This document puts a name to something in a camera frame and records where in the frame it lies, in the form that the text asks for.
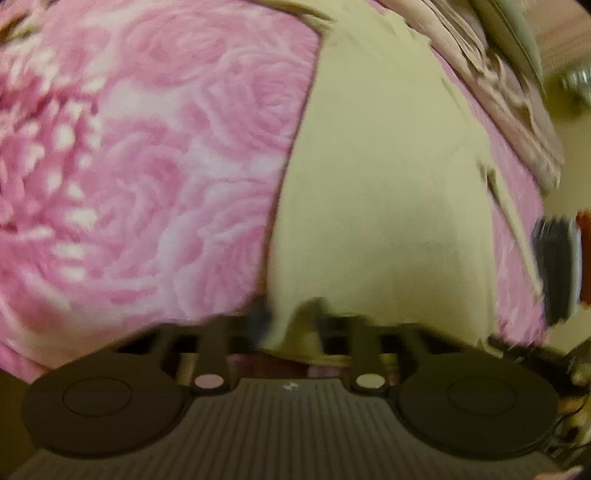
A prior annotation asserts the beige long-sleeve turtleneck shirt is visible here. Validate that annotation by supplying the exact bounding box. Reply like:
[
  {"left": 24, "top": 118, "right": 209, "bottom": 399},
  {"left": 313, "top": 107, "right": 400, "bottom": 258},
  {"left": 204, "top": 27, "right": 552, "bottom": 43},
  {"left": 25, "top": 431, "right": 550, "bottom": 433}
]
[{"left": 262, "top": 1, "right": 543, "bottom": 364}]

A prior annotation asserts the stack of folded dark clothes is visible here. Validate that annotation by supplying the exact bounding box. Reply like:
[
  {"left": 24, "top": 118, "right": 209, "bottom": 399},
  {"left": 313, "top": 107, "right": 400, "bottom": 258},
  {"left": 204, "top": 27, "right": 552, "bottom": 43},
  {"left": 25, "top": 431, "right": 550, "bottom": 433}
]
[{"left": 532, "top": 210, "right": 590, "bottom": 326}]

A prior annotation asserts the pink rose floral bedsheet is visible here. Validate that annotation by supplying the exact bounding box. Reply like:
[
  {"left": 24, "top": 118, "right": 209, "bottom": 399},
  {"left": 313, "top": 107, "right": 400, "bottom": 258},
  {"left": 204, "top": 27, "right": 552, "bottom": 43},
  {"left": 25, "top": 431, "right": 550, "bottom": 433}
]
[{"left": 1, "top": 1, "right": 544, "bottom": 382}]

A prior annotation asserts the folded pink grey quilt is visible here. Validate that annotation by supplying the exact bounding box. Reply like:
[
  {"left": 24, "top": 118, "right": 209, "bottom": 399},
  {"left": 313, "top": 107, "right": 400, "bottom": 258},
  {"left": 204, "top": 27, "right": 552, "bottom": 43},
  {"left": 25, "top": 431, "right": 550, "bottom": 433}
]
[{"left": 384, "top": 1, "right": 565, "bottom": 191}]

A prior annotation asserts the grey green pillow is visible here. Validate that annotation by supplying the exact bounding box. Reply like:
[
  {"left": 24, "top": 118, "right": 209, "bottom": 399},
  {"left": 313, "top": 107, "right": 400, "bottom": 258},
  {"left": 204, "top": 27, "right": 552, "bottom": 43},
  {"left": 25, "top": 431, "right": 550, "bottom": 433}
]
[{"left": 471, "top": 0, "right": 544, "bottom": 91}]

